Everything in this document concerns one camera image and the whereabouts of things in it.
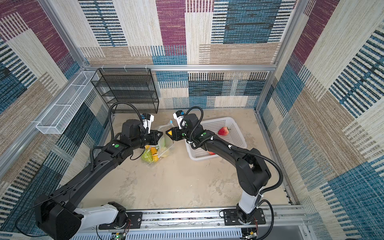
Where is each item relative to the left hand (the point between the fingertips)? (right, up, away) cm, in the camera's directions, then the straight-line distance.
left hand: (163, 131), depth 76 cm
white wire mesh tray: (-49, +5, -5) cm, 50 cm away
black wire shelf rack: (-33, +28, +35) cm, 55 cm away
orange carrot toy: (-9, -13, +16) cm, 23 cm away
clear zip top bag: (-2, -9, +12) cm, 15 cm away
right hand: (+2, -2, +6) cm, 7 cm away
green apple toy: (-13, -15, +15) cm, 25 cm away
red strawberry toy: (+26, -15, +17) cm, 35 cm away
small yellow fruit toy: (-8, -16, +15) cm, 24 cm away
